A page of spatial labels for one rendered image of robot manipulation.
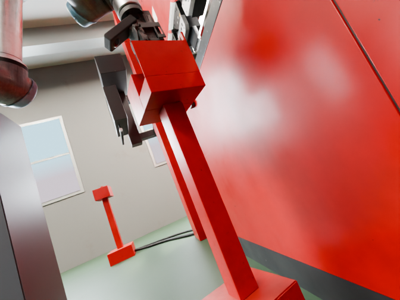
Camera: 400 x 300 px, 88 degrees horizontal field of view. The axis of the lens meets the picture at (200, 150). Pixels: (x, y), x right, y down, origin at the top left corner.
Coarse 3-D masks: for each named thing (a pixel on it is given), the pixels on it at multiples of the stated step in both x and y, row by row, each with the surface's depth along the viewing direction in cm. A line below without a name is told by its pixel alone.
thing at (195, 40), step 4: (192, 28) 107; (196, 28) 107; (192, 32) 109; (196, 32) 106; (192, 36) 110; (196, 36) 106; (200, 36) 106; (192, 40) 112; (196, 40) 107; (200, 40) 106; (192, 44) 114; (196, 44) 109; (196, 48) 113
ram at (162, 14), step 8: (144, 0) 162; (152, 0) 143; (160, 0) 129; (168, 0) 116; (144, 8) 171; (160, 8) 134; (168, 8) 120; (160, 16) 139; (168, 16) 125; (160, 24) 145; (168, 24) 129
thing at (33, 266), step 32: (0, 128) 50; (0, 160) 46; (0, 192) 42; (32, 192) 55; (0, 224) 40; (32, 224) 50; (0, 256) 39; (32, 256) 45; (0, 288) 38; (32, 288) 42
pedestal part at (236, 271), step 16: (160, 112) 61; (176, 112) 59; (176, 128) 57; (192, 128) 59; (176, 144) 58; (192, 144) 58; (192, 160) 56; (192, 176) 55; (208, 176) 57; (192, 192) 57; (208, 192) 55; (208, 208) 54; (224, 208) 56; (208, 224) 54; (224, 224) 54; (208, 240) 56; (224, 240) 53; (224, 256) 51; (240, 256) 53; (224, 272) 53; (240, 272) 52; (240, 288) 50; (256, 288) 52
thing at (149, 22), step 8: (128, 8) 57; (136, 8) 58; (120, 16) 58; (136, 16) 60; (144, 16) 60; (136, 24) 58; (144, 24) 57; (152, 24) 58; (136, 32) 55; (144, 32) 56; (152, 32) 59; (160, 32) 60
